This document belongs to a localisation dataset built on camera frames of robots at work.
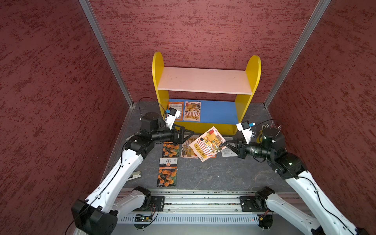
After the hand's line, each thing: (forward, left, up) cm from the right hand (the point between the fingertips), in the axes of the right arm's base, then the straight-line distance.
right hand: (224, 147), depth 64 cm
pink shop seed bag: (+35, +14, -14) cm, 40 cm away
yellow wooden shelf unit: (+30, -5, -14) cm, 34 cm away
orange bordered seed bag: (+40, +24, -14) cm, 48 cm away
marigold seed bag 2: (+13, +30, -28) cm, 43 cm away
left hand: (+7, +17, +1) cm, 18 cm away
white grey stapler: (-3, +48, -25) cm, 54 cm away
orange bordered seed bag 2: (+8, +1, -28) cm, 30 cm away
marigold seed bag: (-1, +30, -28) cm, 41 cm away
